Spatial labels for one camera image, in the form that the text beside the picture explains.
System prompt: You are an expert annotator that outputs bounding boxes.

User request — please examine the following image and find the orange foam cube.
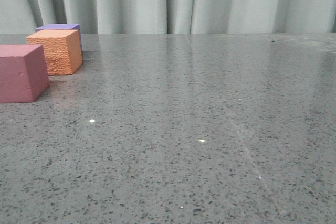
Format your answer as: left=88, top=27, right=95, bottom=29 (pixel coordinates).
left=26, top=29, right=82, bottom=76

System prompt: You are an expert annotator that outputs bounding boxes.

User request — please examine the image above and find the grey-green curtain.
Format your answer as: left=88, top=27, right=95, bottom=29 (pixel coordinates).
left=1, top=0, right=335, bottom=34

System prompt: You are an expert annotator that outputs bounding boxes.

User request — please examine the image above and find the purple foam cube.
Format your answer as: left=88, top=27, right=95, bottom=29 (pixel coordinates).
left=35, top=24, right=82, bottom=50

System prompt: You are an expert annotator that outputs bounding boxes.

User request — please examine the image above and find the red foam cube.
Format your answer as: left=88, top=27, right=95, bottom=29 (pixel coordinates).
left=1, top=44, right=50, bottom=103

